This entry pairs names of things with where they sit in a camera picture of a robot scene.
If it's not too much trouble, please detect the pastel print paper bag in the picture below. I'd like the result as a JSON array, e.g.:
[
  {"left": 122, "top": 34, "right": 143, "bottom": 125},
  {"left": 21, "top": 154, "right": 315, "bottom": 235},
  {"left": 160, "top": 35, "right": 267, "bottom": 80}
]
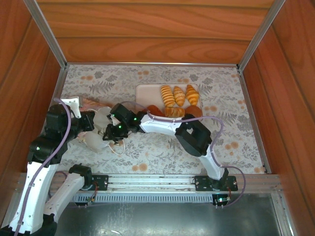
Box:
[{"left": 78, "top": 97, "right": 126, "bottom": 156}]

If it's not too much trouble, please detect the fake reddish brown bun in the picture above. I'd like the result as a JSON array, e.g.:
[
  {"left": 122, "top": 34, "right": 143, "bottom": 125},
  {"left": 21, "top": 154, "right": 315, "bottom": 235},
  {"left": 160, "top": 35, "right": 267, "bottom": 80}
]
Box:
[{"left": 146, "top": 104, "right": 165, "bottom": 118}]

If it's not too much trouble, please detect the fake striped yellow bread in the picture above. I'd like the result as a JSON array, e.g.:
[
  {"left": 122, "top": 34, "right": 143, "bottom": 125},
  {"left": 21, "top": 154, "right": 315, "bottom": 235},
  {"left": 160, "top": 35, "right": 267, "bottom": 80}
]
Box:
[{"left": 160, "top": 85, "right": 176, "bottom": 108}]

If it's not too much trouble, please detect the fake braided glazed bread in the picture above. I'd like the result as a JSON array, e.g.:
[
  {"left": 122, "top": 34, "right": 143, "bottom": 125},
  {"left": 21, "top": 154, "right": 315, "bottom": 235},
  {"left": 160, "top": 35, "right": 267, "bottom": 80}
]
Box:
[{"left": 164, "top": 106, "right": 186, "bottom": 118}]

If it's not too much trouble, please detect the fake round brown bun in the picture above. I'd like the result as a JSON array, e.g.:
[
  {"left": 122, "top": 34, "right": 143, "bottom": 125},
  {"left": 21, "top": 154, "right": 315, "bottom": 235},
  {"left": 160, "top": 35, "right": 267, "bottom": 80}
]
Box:
[{"left": 185, "top": 105, "right": 203, "bottom": 119}]

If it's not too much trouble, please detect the beige plastic tray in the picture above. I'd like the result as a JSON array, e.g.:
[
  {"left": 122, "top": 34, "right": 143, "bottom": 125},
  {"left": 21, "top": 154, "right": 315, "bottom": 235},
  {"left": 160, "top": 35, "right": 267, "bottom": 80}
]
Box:
[{"left": 135, "top": 84, "right": 204, "bottom": 123}]

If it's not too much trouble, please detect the floral print table cover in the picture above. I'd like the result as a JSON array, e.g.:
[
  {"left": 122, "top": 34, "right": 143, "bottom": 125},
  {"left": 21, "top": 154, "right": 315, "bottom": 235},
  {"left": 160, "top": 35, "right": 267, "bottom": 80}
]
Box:
[{"left": 44, "top": 64, "right": 268, "bottom": 176}]

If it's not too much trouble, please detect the shiny metal sheet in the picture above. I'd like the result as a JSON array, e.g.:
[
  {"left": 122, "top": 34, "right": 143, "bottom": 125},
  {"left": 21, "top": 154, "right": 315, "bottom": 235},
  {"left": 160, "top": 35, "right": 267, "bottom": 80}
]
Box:
[{"left": 54, "top": 193, "right": 283, "bottom": 236}]

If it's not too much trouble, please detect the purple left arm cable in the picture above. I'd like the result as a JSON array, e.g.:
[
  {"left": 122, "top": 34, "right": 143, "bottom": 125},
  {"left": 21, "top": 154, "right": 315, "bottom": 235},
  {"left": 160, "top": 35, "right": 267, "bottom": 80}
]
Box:
[{"left": 13, "top": 97, "right": 72, "bottom": 236}]

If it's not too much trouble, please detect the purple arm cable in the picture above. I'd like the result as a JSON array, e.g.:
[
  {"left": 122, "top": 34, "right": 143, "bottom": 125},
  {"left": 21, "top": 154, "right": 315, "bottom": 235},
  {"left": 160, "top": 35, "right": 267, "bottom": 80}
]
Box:
[
  {"left": 13, "top": 97, "right": 72, "bottom": 236},
  {"left": 120, "top": 100, "right": 247, "bottom": 207}
]

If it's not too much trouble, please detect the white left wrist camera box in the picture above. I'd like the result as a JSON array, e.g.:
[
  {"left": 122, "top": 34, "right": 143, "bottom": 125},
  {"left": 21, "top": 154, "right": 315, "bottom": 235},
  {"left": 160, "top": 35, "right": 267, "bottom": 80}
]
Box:
[{"left": 60, "top": 96, "right": 82, "bottom": 119}]

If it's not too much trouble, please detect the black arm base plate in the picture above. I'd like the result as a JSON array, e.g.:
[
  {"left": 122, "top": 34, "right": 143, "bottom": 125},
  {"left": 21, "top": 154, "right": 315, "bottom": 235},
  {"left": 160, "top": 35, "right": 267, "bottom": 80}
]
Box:
[
  {"left": 194, "top": 175, "right": 239, "bottom": 192},
  {"left": 83, "top": 174, "right": 109, "bottom": 192}
]

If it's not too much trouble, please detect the aluminium table back rail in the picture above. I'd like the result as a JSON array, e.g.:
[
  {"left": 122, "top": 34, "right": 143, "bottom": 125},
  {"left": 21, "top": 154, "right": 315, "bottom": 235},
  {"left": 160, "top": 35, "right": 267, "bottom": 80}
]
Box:
[{"left": 65, "top": 61, "right": 239, "bottom": 68}]

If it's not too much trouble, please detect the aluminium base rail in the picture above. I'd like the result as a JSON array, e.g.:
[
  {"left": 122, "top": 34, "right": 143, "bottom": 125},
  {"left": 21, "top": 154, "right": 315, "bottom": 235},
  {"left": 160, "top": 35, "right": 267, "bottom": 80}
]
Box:
[{"left": 17, "top": 173, "right": 283, "bottom": 194}]

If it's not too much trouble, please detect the white slotted cable duct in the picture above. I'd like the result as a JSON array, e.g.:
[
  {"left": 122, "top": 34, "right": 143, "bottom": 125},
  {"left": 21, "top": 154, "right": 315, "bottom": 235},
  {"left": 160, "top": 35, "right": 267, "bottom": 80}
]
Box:
[{"left": 73, "top": 193, "right": 214, "bottom": 204}]

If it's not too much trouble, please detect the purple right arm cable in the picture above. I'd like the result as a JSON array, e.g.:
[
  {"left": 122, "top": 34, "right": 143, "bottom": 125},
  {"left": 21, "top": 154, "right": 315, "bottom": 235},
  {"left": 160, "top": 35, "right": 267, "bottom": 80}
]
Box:
[{"left": 120, "top": 100, "right": 247, "bottom": 207}]

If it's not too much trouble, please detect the aluminium frame post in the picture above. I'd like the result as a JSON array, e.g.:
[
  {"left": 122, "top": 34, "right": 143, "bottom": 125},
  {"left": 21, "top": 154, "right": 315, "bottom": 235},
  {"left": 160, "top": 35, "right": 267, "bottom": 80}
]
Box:
[
  {"left": 0, "top": 191, "right": 24, "bottom": 231},
  {"left": 23, "top": 0, "right": 67, "bottom": 69},
  {"left": 270, "top": 191, "right": 296, "bottom": 236},
  {"left": 236, "top": 0, "right": 286, "bottom": 71}
]

